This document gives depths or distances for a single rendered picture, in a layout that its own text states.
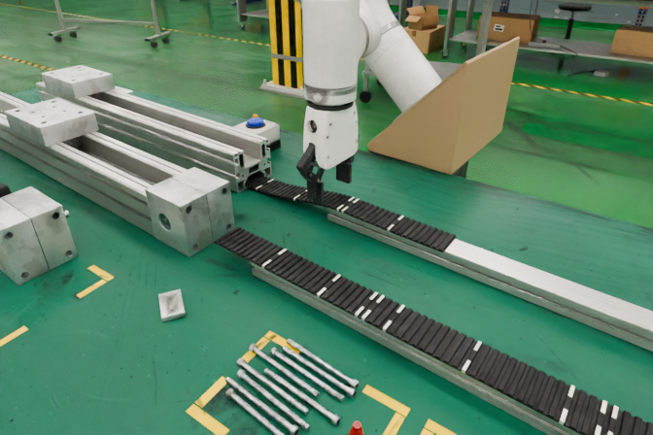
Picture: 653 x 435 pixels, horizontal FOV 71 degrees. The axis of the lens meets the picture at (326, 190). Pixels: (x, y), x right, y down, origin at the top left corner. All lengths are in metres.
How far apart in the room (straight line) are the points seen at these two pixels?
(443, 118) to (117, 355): 0.71
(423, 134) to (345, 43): 0.38
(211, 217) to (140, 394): 0.30
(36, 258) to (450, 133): 0.76
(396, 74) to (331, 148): 0.42
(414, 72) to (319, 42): 0.46
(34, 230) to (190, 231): 0.22
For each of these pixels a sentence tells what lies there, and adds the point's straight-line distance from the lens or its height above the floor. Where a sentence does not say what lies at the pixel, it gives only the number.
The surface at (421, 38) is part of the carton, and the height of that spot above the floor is 0.17.
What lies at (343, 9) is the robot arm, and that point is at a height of 1.14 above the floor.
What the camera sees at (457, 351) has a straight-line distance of 0.57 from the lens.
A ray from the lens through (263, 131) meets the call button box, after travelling 1.05.
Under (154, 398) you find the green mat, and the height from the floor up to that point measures 0.78.
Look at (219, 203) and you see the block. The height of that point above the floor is 0.85.
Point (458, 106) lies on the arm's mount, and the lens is 0.96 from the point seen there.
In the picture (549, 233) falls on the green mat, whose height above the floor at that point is 0.78.
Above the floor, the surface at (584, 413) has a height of 0.81.
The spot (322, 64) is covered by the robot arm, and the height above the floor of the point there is 1.06.
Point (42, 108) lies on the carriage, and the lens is 1.16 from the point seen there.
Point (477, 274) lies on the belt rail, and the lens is 0.72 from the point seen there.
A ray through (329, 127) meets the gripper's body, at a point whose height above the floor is 0.97.
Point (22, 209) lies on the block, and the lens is 0.81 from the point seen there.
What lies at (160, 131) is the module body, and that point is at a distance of 1.06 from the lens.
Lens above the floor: 1.23
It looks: 29 degrees down
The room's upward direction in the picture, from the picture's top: straight up
